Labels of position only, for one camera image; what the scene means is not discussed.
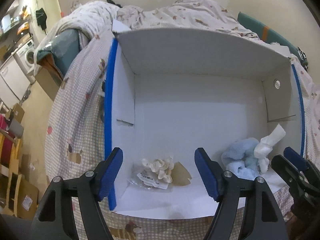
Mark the light blue fluffy scrunchie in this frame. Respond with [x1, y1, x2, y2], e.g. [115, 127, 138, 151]
[221, 138, 260, 180]

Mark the white knotted cloth scrunchie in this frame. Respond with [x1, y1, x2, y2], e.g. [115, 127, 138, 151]
[253, 124, 286, 174]

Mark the white plastic-wrapped scrunchie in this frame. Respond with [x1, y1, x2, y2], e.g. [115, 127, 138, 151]
[127, 157, 175, 191]

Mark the checked dog-print bed sheet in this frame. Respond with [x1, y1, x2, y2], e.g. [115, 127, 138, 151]
[44, 0, 319, 239]

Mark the blue and white cardboard box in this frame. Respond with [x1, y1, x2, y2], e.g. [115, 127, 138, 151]
[105, 21, 306, 219]

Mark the red suitcase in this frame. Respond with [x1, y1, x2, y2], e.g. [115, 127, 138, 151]
[0, 114, 14, 167]

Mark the brown cardboard box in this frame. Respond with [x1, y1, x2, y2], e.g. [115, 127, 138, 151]
[5, 103, 25, 123]

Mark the white kitchen cabinet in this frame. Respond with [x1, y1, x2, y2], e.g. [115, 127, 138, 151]
[0, 56, 30, 108]

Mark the teal cushion under duvet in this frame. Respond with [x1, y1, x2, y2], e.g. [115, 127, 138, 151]
[36, 29, 80, 80]

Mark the teal mattress edge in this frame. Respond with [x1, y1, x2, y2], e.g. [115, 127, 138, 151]
[238, 12, 308, 66]

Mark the white washing machine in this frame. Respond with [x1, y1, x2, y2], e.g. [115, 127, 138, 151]
[14, 38, 35, 75]

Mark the rumpled white duvet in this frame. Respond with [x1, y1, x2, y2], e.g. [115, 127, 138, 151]
[34, 0, 146, 75]

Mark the dark hanging garment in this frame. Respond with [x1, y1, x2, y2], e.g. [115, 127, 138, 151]
[35, 8, 47, 34]

